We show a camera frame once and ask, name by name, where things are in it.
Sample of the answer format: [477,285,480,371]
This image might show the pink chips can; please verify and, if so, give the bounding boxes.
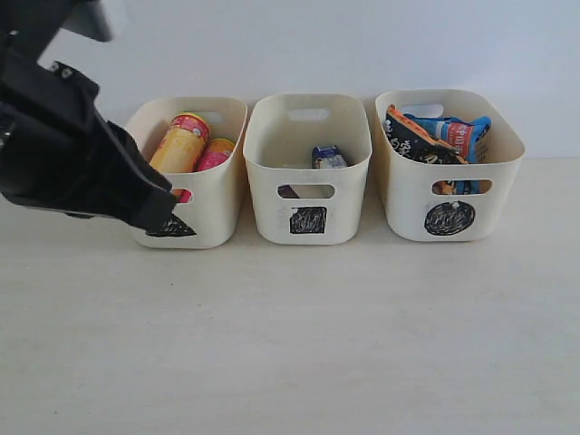
[179,138,237,204]

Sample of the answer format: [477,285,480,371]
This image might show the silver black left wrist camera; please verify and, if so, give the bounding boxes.
[1,0,127,61]

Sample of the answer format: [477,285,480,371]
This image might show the blue white milk carton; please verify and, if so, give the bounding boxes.
[312,145,348,169]

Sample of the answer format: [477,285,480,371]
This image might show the orange black noodle bag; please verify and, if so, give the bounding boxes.
[385,103,470,196]

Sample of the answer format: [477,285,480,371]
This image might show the cream bin circle mark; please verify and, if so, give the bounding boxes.
[372,89,525,242]

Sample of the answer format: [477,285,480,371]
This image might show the purple juice carton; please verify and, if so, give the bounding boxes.
[277,185,300,199]

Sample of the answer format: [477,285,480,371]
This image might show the yellow chips can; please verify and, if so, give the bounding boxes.
[150,111,210,174]

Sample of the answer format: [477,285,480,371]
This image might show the blue snack bag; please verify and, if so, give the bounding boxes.
[405,113,491,195]

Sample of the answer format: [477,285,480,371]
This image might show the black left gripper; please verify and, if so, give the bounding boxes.
[1,30,177,231]

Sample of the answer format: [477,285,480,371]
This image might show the cream bin triangle mark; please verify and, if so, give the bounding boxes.
[125,96,248,249]

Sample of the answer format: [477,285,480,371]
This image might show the cream bin square mark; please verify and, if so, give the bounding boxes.
[243,94,372,245]

